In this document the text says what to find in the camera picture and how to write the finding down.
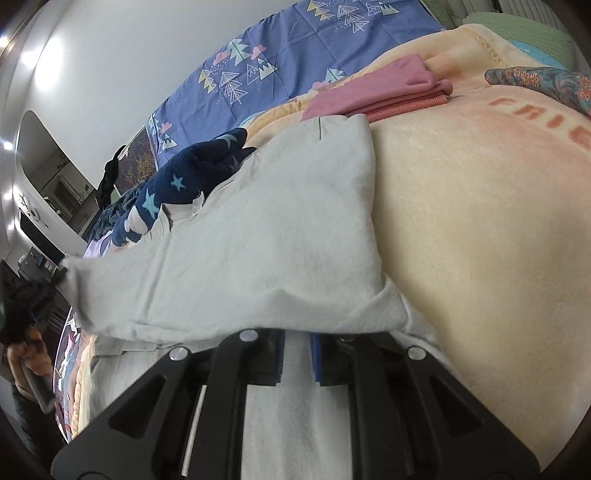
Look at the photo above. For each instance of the cream fleece blanket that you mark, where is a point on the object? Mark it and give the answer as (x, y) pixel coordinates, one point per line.
(475, 230)

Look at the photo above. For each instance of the dark tree print cloth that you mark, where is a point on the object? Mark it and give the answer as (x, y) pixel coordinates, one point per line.
(134, 161)

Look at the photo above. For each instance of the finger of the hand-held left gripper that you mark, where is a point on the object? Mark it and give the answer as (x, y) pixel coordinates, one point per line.
(57, 277)

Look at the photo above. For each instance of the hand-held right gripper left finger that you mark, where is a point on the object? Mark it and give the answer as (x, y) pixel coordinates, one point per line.
(278, 361)

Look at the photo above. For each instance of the teal floral patterned cloth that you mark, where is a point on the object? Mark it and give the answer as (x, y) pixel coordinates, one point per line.
(545, 83)

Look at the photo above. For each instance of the navy star print garment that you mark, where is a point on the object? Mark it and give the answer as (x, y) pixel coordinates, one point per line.
(184, 184)

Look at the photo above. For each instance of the blue tree print bedsheet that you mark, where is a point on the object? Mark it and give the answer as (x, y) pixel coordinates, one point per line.
(277, 60)

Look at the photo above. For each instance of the black hanging garment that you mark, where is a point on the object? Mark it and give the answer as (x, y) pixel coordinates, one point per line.
(110, 177)

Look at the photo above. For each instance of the teal knitted cloth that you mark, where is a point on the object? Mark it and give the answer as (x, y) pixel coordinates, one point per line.
(108, 217)

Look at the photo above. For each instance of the person's left hand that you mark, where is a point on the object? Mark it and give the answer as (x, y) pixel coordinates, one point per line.
(30, 355)

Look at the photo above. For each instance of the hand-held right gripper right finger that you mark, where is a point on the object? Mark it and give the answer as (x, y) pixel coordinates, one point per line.
(316, 362)

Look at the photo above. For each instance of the pink folded garment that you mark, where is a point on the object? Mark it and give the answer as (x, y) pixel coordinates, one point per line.
(383, 87)

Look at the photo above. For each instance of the light grey t-shirt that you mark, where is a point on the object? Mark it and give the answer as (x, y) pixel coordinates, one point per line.
(258, 240)

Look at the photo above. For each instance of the salmon dotted folded garment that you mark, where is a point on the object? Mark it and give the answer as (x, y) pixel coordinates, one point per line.
(406, 107)

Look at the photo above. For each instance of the green pillow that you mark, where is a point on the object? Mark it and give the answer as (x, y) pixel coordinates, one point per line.
(531, 32)

